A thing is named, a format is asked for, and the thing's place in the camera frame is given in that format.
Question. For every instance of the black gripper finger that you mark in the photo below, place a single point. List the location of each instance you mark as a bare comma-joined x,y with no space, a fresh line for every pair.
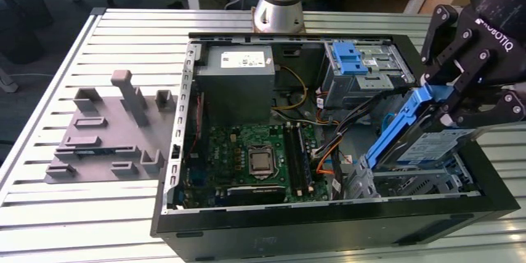
492,115
468,59

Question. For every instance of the hard disk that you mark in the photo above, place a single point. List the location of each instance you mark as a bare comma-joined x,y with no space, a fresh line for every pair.
431,146

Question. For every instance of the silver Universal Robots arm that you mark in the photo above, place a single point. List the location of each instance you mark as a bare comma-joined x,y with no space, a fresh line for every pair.
279,13

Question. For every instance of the metal optical drive cage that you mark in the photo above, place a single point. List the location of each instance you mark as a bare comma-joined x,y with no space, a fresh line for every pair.
370,86

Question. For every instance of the blue plastic drive latch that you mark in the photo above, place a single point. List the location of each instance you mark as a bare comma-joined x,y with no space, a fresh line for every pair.
347,59

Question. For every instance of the RAM stick in slot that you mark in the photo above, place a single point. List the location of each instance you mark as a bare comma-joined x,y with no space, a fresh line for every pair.
304,158

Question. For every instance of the grey power supply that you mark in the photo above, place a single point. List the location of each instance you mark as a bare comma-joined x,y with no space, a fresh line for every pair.
233,96

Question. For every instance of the silver CPU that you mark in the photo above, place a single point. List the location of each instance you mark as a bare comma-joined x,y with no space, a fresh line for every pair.
260,162

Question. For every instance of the black graphics card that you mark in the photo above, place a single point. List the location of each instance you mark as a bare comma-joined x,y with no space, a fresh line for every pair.
255,193

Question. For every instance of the black PC case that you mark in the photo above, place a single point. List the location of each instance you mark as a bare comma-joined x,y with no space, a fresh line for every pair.
287,235

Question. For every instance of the green motherboard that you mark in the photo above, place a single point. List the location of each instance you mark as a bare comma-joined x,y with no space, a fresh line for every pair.
229,143

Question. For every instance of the grey parts rack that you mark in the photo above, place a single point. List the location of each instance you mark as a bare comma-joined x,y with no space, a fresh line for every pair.
115,124

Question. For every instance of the RAM stick on rack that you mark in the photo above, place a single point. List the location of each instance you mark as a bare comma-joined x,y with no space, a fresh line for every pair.
88,151

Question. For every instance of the black office chair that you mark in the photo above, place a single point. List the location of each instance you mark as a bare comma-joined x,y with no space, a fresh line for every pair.
24,29

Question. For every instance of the grey table foot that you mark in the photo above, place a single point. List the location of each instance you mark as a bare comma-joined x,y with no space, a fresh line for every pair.
8,86

